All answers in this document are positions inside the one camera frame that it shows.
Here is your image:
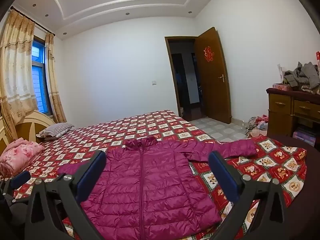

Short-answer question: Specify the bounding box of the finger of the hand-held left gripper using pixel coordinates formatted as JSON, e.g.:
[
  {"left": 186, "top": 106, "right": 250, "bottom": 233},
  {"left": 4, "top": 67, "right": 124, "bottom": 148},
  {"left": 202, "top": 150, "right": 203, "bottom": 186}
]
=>
[{"left": 1, "top": 171, "right": 31, "bottom": 193}]

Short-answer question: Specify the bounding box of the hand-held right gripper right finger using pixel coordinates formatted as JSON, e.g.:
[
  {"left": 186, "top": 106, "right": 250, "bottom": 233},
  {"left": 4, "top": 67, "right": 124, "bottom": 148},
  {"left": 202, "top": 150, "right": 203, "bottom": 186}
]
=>
[{"left": 208, "top": 151, "right": 295, "bottom": 240}]

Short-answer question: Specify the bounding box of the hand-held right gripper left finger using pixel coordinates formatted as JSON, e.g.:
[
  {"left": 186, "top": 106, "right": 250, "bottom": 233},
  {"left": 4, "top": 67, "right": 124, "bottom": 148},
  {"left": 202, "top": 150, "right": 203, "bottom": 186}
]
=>
[{"left": 25, "top": 150, "right": 107, "bottom": 240}]

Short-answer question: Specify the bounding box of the magenta puffer jacket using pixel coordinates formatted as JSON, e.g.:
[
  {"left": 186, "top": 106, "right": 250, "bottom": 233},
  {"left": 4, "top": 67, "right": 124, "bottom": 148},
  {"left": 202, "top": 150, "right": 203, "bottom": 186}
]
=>
[{"left": 57, "top": 137, "right": 259, "bottom": 240}]

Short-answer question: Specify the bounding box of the heap of clothes on floor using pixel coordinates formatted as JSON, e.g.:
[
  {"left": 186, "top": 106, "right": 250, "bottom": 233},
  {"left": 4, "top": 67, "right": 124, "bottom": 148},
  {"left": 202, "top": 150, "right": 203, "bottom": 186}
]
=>
[{"left": 245, "top": 115, "right": 269, "bottom": 138}]

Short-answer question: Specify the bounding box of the pile of grey clothes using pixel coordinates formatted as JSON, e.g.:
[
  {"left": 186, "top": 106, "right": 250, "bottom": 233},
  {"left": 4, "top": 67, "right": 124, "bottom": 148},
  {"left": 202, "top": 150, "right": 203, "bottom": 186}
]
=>
[{"left": 282, "top": 61, "right": 320, "bottom": 90}]

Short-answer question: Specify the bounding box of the pink floral quilt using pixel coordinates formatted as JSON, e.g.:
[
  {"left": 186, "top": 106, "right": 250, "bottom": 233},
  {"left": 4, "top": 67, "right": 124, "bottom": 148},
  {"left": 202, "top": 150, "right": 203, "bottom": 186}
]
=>
[{"left": 0, "top": 141, "right": 46, "bottom": 177}]

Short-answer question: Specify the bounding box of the cream wooden headboard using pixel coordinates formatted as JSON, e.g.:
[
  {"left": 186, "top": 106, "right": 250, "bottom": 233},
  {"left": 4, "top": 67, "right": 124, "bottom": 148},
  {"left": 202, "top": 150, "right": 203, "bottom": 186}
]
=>
[{"left": 0, "top": 110, "right": 57, "bottom": 153}]

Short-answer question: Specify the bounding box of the striped pillow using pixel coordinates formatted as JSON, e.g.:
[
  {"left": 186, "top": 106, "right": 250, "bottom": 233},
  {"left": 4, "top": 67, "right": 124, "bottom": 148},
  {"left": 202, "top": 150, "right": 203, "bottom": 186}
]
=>
[{"left": 36, "top": 123, "right": 75, "bottom": 140}]

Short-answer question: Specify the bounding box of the red bear printed blanket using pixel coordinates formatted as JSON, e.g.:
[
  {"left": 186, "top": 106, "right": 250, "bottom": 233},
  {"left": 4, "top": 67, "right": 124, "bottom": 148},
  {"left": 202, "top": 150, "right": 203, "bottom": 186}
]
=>
[{"left": 0, "top": 109, "right": 307, "bottom": 240}]

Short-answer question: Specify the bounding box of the brown wooden door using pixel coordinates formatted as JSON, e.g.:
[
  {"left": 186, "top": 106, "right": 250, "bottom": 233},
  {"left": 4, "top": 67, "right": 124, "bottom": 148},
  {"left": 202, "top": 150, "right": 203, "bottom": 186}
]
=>
[{"left": 194, "top": 27, "right": 232, "bottom": 124}]

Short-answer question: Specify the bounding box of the dark maroon bed sheet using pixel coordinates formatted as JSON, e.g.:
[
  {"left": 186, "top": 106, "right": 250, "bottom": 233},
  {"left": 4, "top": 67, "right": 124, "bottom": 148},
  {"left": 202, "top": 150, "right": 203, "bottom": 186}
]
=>
[{"left": 257, "top": 134, "right": 320, "bottom": 240}]

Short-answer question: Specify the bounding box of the brown wooden dresser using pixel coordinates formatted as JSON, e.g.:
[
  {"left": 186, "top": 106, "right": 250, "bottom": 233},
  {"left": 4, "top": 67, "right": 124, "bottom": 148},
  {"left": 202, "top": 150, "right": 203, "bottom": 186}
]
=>
[{"left": 266, "top": 87, "right": 320, "bottom": 146}]

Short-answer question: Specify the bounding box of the purple box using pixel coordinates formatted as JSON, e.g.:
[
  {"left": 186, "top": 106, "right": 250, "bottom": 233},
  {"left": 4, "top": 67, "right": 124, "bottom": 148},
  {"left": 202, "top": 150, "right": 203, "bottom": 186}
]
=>
[{"left": 292, "top": 127, "right": 318, "bottom": 147}]

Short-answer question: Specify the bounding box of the window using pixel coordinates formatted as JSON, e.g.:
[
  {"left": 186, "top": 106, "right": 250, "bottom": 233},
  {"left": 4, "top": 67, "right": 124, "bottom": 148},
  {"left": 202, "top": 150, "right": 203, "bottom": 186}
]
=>
[{"left": 31, "top": 36, "right": 52, "bottom": 115}]

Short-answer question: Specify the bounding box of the narrow beige curtain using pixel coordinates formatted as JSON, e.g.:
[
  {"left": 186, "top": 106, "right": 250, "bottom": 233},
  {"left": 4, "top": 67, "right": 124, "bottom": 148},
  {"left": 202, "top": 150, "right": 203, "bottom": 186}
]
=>
[{"left": 44, "top": 33, "right": 67, "bottom": 123}]

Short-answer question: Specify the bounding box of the pink box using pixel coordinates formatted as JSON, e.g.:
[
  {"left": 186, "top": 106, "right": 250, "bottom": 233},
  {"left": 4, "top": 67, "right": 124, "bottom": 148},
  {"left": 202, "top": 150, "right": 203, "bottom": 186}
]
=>
[{"left": 272, "top": 83, "right": 292, "bottom": 91}]

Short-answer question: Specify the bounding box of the wide beige curtain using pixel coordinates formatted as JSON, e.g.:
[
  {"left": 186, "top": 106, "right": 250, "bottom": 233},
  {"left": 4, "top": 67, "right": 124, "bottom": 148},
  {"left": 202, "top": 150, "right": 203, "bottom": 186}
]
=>
[{"left": 0, "top": 9, "right": 39, "bottom": 140}]

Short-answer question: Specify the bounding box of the dark curtain rod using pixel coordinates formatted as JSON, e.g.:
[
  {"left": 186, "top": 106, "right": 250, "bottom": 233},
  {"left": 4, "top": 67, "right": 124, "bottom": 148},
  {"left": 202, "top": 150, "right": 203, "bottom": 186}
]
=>
[{"left": 10, "top": 6, "right": 55, "bottom": 35}]

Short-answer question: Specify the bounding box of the dark wooden door frame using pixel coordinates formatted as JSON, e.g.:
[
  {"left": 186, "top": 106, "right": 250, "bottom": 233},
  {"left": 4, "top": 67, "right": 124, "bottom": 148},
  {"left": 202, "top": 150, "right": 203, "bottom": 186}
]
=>
[{"left": 164, "top": 36, "right": 208, "bottom": 120}]

